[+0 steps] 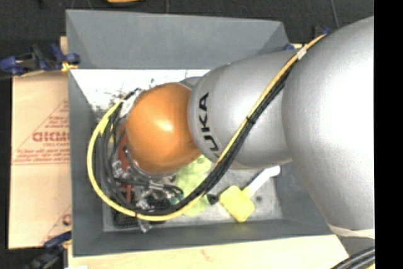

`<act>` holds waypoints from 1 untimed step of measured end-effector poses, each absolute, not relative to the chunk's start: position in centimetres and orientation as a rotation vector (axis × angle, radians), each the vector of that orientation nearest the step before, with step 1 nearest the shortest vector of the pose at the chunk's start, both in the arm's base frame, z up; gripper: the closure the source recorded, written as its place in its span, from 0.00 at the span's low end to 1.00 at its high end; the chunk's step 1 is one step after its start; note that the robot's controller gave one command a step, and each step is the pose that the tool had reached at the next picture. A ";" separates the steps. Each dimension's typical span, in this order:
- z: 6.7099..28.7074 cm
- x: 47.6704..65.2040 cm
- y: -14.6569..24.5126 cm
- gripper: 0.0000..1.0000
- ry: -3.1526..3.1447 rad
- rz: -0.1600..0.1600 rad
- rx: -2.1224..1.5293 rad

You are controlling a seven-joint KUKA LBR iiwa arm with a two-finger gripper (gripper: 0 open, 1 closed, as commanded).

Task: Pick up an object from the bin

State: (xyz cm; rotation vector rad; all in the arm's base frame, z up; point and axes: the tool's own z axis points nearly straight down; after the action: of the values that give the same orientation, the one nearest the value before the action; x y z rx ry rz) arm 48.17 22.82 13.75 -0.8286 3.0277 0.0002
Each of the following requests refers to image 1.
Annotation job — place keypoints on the black ribbed flat object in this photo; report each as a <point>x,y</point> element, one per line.
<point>123,221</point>

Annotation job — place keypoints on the light green cloth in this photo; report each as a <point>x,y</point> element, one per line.
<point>192,176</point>

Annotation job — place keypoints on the brown cardboard board, red print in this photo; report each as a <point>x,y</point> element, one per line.
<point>37,186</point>

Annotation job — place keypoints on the grey metal bin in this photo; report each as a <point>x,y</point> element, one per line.
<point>163,41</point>

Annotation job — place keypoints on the black cylinder on white bracket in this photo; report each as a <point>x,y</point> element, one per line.
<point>159,201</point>

